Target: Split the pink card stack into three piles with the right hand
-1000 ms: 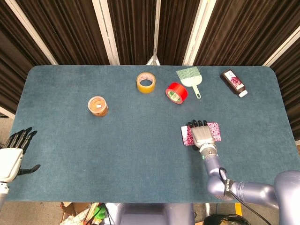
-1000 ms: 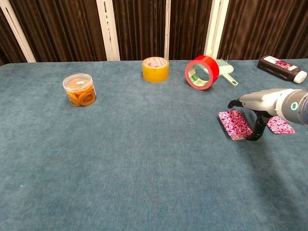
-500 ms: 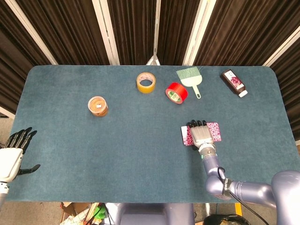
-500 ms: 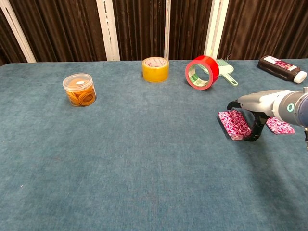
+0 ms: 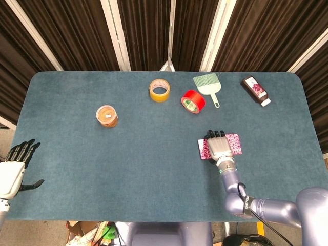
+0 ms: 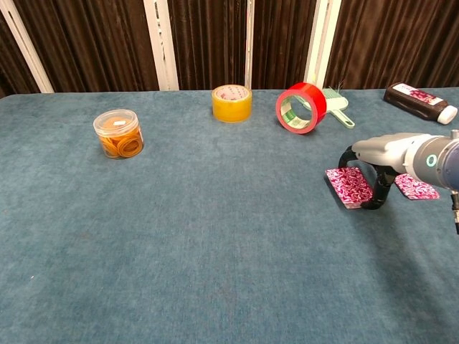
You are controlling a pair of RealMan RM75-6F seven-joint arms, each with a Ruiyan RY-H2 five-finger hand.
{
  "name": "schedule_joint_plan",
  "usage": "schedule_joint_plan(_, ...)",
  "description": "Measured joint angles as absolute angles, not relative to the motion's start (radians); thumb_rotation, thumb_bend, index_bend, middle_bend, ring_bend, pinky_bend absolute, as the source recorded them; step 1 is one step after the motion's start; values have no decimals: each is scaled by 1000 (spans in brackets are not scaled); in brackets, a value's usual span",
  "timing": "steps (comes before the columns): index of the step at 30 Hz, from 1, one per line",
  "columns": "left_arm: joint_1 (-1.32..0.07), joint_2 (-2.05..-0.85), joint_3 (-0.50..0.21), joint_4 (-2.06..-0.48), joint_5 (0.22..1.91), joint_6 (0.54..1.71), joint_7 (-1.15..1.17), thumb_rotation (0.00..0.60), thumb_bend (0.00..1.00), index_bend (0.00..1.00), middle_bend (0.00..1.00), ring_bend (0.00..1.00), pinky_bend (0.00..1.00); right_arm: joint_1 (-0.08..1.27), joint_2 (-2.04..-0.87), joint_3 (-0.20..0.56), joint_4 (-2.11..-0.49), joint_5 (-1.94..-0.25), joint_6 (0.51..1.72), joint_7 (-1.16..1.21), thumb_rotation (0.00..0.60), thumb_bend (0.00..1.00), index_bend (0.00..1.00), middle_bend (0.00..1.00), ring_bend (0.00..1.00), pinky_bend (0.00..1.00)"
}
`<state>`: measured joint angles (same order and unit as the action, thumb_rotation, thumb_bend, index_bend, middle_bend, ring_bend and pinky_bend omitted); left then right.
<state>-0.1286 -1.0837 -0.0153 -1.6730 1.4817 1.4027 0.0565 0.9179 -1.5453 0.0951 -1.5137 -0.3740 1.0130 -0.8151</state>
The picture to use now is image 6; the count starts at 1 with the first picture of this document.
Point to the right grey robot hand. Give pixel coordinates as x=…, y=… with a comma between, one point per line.
x=383, y=150

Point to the pink patterned card deck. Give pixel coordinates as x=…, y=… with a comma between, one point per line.
x=348, y=184

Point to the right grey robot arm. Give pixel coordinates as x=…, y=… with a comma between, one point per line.
x=435, y=168

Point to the dark bottle with white cap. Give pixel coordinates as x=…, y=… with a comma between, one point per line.
x=412, y=100

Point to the pale green cleaning brush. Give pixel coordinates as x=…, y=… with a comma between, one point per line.
x=337, y=104

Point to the red tape roll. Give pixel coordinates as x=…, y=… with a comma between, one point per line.
x=319, y=100

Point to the yellow packing tape roll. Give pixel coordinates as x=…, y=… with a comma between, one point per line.
x=231, y=109

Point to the teal velvet tablecloth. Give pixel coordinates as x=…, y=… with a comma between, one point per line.
x=215, y=233

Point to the clear jar of rubber bands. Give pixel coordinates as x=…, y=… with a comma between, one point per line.
x=118, y=140

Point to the dark brown pleated curtain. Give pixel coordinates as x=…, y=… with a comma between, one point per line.
x=89, y=43

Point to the thin white screen post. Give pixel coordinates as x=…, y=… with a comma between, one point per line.
x=250, y=43

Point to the wide white screen post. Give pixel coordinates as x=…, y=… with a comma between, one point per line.
x=161, y=46

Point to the slanted white screen post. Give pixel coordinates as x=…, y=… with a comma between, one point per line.
x=25, y=46

